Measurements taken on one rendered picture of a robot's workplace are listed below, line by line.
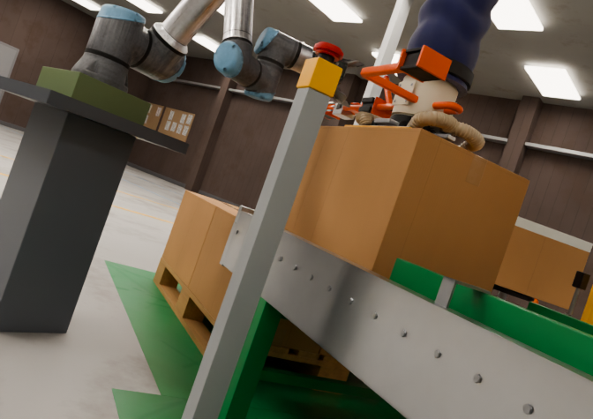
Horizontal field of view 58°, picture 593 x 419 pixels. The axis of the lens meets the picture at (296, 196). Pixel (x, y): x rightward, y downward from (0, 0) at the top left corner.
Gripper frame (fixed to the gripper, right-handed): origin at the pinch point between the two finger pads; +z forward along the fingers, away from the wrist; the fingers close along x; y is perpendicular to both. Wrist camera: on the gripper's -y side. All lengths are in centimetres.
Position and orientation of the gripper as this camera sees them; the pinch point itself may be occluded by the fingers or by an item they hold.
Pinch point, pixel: (356, 86)
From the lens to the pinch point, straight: 183.6
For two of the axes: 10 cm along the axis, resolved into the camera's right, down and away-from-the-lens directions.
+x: 3.2, -9.5, 0.5
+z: 8.7, 3.1, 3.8
